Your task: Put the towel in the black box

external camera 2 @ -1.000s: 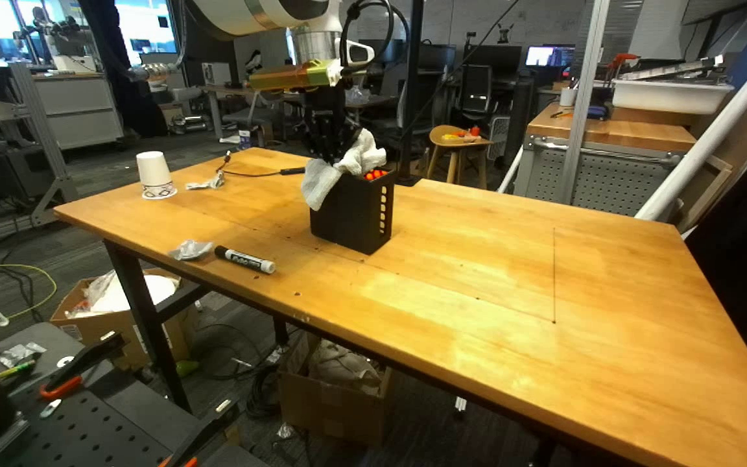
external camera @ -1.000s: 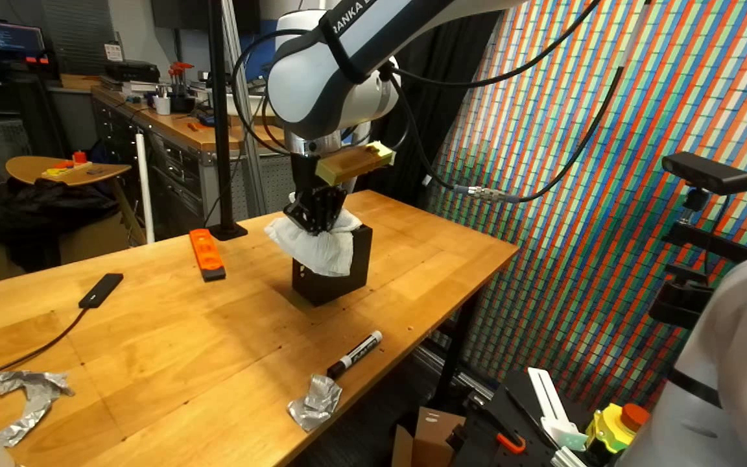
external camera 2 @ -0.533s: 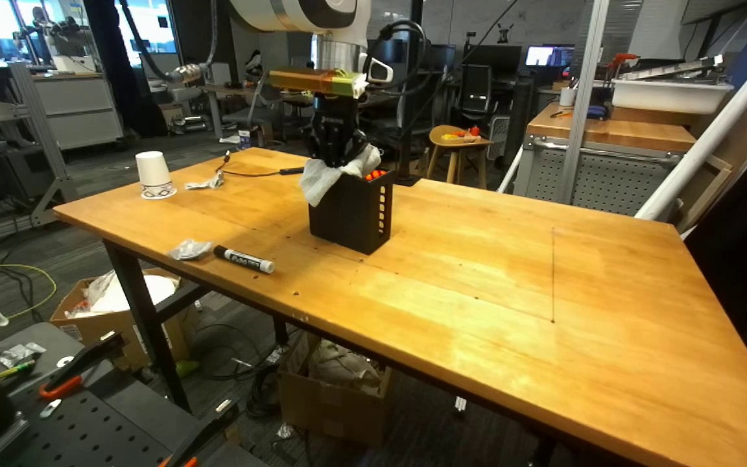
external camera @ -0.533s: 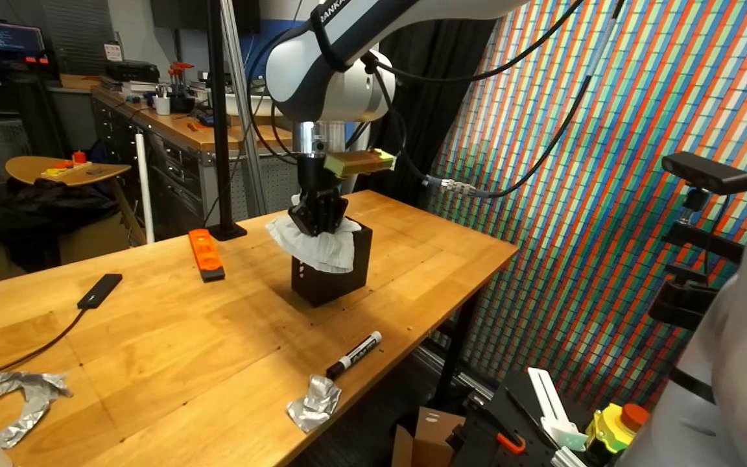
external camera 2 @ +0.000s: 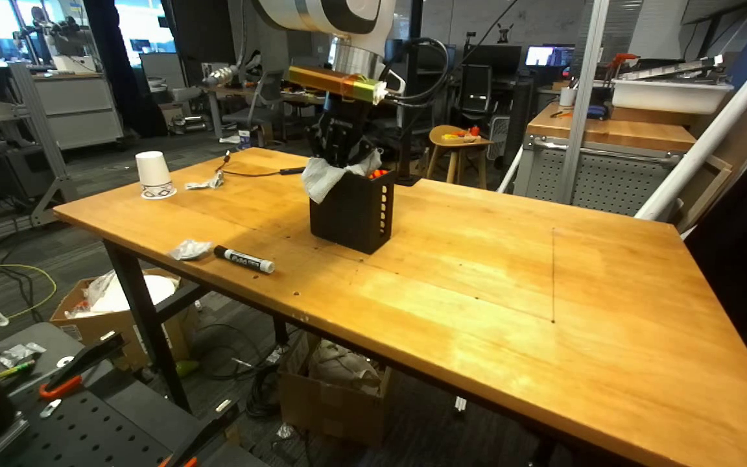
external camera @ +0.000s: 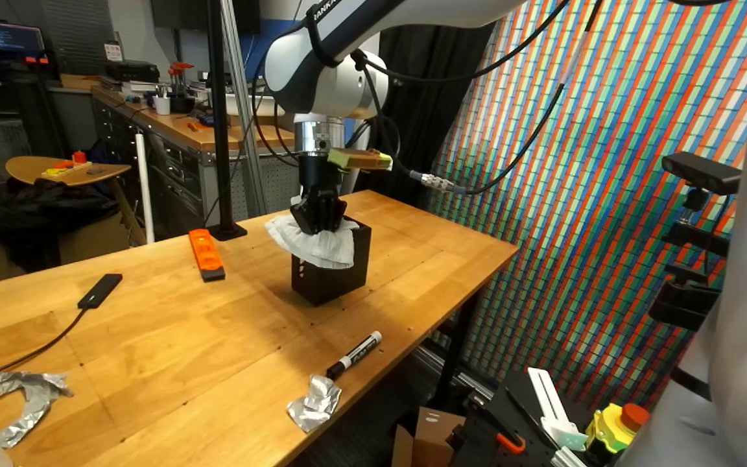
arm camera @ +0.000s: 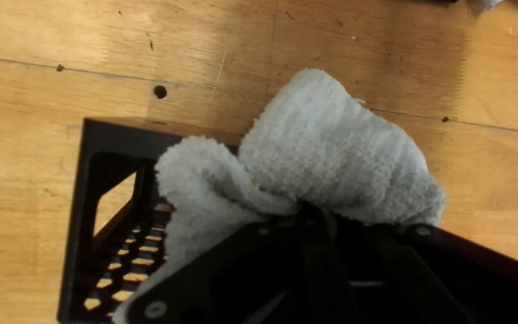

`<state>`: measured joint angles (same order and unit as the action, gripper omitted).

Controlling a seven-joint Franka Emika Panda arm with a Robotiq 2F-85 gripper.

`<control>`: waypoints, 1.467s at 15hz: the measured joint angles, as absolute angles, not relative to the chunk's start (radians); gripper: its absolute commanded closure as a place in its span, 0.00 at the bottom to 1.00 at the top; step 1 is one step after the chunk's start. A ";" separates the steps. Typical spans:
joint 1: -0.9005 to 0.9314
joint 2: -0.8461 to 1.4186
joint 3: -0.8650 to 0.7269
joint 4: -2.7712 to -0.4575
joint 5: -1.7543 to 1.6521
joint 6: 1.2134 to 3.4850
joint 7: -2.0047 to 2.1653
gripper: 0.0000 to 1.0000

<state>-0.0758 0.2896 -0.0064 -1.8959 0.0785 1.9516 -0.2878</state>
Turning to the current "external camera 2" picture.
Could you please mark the black table leg frame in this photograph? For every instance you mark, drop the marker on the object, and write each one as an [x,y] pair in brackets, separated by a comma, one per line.
[144,321]

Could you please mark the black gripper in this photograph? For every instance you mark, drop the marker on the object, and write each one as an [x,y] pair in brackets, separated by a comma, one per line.
[342,120]

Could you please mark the white vertical post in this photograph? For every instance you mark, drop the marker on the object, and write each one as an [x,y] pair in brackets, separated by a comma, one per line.
[582,105]

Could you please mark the computer monitor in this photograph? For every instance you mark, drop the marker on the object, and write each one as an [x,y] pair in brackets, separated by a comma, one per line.
[550,59]

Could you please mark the white towel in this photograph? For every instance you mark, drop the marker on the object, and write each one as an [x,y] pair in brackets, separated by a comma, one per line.
[324,177]

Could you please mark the black and white marker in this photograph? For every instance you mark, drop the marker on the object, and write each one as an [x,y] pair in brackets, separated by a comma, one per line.
[245,261]

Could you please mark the black clamp with orange trigger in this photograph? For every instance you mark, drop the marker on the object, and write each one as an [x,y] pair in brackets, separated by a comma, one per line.
[206,428]
[79,366]

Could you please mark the orange block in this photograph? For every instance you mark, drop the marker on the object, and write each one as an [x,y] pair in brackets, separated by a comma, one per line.
[379,176]

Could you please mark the cardboard box with clear plastic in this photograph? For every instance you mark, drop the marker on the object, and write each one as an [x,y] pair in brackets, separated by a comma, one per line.
[105,326]

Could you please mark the white cabinet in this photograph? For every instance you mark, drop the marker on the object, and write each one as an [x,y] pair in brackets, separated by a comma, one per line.
[79,113]

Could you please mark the small crumpled foil piece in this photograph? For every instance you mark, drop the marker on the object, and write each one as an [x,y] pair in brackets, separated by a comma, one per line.
[193,249]

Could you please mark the cardboard box with pink cloth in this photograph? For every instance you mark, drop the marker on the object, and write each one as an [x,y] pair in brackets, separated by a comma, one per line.
[336,399]

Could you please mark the yellow green wrist camera mount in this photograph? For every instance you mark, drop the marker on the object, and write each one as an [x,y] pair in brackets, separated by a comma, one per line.
[337,85]

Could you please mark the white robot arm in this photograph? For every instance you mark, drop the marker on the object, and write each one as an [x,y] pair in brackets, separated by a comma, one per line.
[305,15]

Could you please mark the white diagonal tube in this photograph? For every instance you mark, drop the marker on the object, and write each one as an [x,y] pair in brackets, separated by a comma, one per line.
[701,138]

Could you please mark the orange yellow toys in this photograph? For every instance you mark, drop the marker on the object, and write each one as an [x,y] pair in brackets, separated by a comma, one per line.
[462,134]

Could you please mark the black perforated box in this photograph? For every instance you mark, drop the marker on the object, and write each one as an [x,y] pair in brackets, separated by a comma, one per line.
[349,216]

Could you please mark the black vertical pole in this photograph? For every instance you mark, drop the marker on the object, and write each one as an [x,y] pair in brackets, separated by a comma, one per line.
[412,130]

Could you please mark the round wooden stool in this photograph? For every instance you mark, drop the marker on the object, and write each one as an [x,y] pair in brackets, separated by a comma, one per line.
[455,137]

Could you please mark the black perforated plate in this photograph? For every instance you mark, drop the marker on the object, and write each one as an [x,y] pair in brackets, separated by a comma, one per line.
[88,438]

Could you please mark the large crumpled foil strip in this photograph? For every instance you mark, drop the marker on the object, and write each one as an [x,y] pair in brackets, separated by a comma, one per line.
[206,182]

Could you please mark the white plastic bin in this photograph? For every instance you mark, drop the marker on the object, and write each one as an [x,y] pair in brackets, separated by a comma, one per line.
[672,94]

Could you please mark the white cup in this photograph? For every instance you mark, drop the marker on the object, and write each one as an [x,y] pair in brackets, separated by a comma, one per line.
[153,172]

